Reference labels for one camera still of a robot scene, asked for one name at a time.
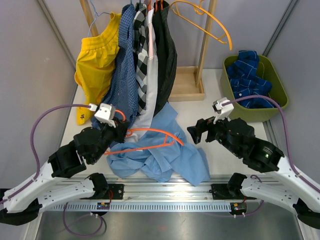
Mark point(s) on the yellow plastic hanger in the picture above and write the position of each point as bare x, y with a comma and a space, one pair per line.
224, 39

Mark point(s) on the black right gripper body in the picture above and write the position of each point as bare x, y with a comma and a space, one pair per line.
221, 130

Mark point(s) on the orange plastic hanger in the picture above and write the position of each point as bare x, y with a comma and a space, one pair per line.
163, 133

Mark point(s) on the blue checked shirt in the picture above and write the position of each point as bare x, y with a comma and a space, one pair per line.
123, 91

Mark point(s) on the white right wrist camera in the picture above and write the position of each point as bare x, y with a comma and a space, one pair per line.
223, 107

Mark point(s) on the yellow shorts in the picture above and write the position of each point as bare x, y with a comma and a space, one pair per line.
95, 63

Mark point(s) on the light blue wire hanger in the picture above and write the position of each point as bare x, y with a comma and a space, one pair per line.
93, 30

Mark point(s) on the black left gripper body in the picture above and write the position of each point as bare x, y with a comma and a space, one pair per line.
110, 134

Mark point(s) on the dark blue striped shirt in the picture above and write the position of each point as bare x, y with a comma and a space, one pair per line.
243, 77

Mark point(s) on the light blue shirt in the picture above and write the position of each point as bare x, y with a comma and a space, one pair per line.
188, 161

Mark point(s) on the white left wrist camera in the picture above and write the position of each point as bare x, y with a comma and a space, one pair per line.
105, 114

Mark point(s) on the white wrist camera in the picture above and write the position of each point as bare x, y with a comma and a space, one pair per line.
105, 114
223, 107

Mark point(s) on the aluminium mounting rail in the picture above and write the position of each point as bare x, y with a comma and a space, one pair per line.
142, 194

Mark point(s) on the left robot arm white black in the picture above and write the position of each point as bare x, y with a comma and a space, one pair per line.
22, 206

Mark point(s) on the black striped shirt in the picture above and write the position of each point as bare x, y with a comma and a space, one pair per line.
166, 53

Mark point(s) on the olive green plastic bin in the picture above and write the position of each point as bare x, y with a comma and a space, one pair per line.
256, 109

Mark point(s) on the wooden clothes rack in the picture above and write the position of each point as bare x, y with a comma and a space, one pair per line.
188, 85

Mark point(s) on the black white plaid shirt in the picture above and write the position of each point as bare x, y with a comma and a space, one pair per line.
140, 53

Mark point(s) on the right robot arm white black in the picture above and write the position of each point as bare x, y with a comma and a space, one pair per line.
262, 156

